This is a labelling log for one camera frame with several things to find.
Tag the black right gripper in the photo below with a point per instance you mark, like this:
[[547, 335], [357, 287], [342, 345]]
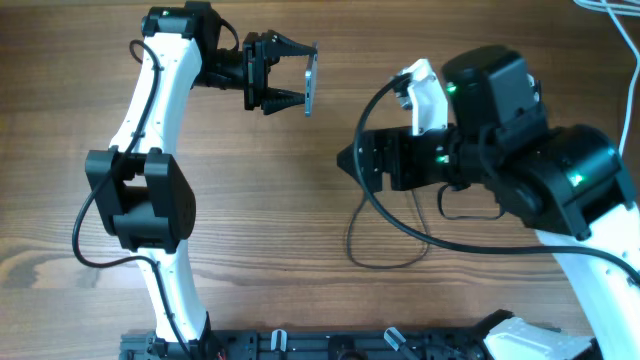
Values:
[[399, 142]]

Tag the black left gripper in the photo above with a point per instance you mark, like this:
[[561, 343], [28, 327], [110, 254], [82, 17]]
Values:
[[256, 73]]

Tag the blue screen smartphone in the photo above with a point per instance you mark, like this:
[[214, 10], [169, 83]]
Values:
[[310, 80]]

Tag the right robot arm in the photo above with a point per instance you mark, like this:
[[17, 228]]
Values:
[[482, 121]]

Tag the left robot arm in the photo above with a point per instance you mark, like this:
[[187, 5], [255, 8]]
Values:
[[140, 192]]

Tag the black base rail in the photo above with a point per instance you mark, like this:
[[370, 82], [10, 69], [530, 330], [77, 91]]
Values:
[[429, 344]]

